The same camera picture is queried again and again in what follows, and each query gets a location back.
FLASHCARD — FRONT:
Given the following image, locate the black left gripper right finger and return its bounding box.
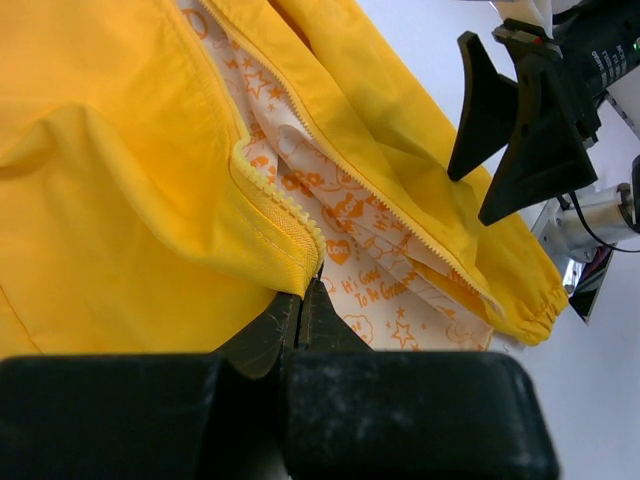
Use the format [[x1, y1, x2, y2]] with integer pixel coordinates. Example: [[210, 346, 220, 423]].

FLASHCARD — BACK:
[[284, 281, 559, 479]]

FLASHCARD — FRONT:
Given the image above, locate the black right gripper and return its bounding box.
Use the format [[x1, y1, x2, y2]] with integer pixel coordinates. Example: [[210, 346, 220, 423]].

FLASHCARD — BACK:
[[447, 1, 639, 225]]

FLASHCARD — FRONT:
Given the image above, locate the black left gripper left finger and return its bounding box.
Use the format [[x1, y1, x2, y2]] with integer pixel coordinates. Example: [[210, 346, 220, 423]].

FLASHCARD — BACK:
[[1, 294, 301, 479]]

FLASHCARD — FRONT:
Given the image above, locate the yellow hooded jacket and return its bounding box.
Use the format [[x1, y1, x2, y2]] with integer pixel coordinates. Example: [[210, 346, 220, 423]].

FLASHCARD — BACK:
[[1, 1, 568, 357]]

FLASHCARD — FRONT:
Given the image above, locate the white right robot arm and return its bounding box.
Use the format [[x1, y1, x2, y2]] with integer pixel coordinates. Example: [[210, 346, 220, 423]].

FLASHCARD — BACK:
[[448, 1, 639, 263]]

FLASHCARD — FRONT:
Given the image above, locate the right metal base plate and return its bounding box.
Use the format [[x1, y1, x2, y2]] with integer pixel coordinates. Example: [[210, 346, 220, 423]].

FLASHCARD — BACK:
[[563, 247, 613, 324]]

